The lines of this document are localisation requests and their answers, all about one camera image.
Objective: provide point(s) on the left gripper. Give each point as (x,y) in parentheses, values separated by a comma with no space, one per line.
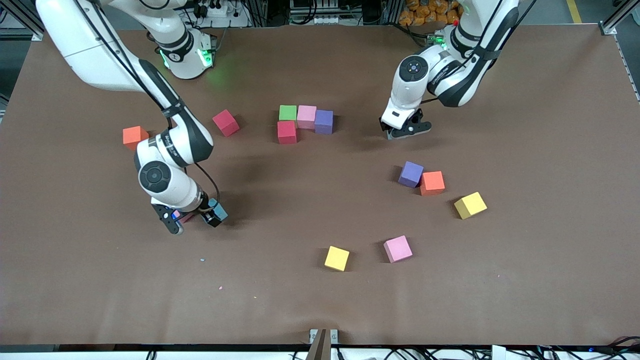
(383,126)

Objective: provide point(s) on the blue foam block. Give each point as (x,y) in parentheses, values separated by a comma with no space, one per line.
(220,207)

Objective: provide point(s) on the pink foam block chipped corner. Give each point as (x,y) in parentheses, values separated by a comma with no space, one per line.
(187,217)

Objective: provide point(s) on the purple foam block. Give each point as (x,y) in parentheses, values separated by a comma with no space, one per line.
(410,174)
(323,122)

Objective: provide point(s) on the pink foam block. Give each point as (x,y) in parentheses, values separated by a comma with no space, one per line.
(398,249)
(306,117)

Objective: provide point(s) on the red foam block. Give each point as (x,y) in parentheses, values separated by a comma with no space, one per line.
(287,132)
(225,123)

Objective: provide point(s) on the green foam block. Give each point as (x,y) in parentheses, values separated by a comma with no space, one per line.
(287,112)

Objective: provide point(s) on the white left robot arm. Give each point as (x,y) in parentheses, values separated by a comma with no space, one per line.
(480,50)

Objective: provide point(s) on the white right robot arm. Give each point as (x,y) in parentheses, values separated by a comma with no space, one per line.
(155,175)

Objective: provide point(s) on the orange foam block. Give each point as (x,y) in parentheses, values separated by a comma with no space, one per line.
(432,183)
(131,136)

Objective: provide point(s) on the yellow foam block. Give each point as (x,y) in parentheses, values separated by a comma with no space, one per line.
(337,259)
(470,205)

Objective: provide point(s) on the bag of orange items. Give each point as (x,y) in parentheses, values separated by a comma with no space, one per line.
(430,12)

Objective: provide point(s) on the brown paper table cover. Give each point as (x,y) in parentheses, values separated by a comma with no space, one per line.
(100,300)

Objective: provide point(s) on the metal equipment shelf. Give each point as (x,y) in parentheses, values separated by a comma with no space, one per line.
(320,12)

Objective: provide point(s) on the white power strip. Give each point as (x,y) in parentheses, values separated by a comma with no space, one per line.
(220,10)

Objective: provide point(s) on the white plastic box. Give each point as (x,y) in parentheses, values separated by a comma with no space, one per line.
(498,353)

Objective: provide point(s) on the aluminium frame profile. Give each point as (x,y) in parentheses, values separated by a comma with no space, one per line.
(260,10)
(390,10)
(612,25)
(30,31)

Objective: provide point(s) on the metal table edge bracket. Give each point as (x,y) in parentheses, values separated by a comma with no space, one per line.
(322,345)

